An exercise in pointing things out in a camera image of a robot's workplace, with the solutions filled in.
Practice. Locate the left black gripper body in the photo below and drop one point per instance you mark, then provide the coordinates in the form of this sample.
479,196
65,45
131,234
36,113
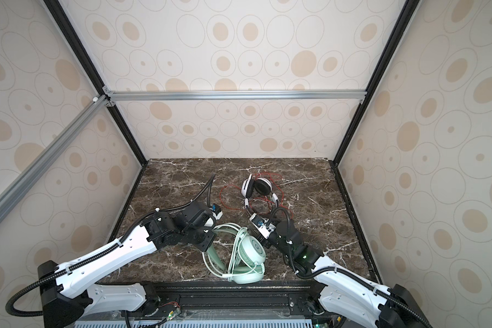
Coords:
198,236

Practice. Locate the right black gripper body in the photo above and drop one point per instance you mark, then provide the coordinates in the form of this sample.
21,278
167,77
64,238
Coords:
273,242

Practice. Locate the mint green headphones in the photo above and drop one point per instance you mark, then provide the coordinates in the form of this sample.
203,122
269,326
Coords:
247,258

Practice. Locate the white black red headphones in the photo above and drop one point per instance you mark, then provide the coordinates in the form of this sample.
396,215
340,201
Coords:
260,186

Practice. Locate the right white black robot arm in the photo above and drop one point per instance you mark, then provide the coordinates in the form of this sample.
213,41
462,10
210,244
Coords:
343,292

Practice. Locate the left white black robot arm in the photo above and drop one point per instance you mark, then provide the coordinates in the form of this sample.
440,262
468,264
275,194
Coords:
68,291

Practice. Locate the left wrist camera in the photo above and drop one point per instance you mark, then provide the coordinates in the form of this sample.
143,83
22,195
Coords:
216,214

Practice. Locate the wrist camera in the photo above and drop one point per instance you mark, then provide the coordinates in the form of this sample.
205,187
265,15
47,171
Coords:
264,226
216,214

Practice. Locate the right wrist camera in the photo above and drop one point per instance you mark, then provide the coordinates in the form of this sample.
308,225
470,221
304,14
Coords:
264,226

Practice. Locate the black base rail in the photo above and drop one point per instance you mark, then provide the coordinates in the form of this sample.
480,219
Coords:
299,297

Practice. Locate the horizontal aluminium rail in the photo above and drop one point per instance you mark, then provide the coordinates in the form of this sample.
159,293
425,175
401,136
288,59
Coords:
248,95

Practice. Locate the left diagonal aluminium rail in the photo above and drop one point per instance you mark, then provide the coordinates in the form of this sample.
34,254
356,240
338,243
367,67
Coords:
30,176

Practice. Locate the left black frame post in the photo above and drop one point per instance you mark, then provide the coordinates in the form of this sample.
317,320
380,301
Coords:
68,31

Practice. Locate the black frame post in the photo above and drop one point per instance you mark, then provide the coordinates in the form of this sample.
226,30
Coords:
405,17
68,31

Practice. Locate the right black frame post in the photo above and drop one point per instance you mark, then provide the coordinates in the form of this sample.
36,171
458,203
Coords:
405,17

